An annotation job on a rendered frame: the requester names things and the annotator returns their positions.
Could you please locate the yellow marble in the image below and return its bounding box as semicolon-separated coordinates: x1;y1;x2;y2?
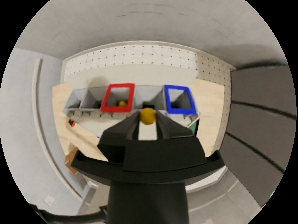
119;102;127;107
139;108;156;125

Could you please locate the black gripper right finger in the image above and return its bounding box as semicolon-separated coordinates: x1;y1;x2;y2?
155;110;195;139

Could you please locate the white curved cover panel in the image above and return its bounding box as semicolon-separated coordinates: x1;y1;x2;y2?
62;64;200;137

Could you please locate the green tray with black rim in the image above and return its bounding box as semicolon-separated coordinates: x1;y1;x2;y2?
189;118;200;137

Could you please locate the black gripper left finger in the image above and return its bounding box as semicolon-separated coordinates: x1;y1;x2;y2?
100;110;140;140

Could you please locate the brown cardboard box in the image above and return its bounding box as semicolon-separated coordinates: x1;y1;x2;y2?
64;147;86;175

